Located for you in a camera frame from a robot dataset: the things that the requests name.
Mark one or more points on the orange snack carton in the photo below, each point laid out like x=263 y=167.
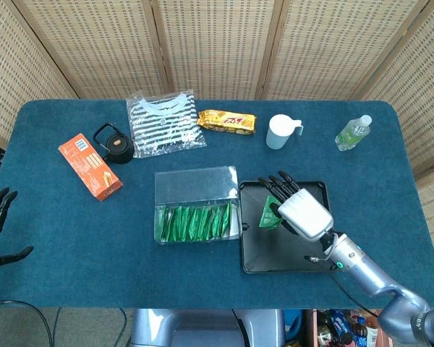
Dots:
x=90 y=166

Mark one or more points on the small black teapot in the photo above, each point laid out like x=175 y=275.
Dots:
x=117 y=146

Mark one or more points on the blue felt table cover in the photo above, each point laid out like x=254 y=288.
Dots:
x=130 y=282

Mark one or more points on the striped shirt in plastic bag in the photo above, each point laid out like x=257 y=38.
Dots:
x=162 y=123

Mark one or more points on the white plastic mug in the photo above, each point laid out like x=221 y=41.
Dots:
x=278 y=133

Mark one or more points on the clear bottle with green liquid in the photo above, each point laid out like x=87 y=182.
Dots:
x=351 y=135

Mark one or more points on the woven bamboo folding screen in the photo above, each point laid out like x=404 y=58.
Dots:
x=217 y=43

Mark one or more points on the golden snack packet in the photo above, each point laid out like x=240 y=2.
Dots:
x=226 y=122

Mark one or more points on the box of assorted snacks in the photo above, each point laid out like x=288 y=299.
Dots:
x=347 y=325

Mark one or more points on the black square plastic tray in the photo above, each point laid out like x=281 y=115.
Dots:
x=275 y=253

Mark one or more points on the clear box of green packets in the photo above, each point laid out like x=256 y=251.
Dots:
x=195 y=184

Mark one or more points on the grey robot torso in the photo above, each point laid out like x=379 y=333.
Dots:
x=202 y=325

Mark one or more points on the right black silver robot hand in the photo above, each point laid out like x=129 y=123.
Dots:
x=305 y=213

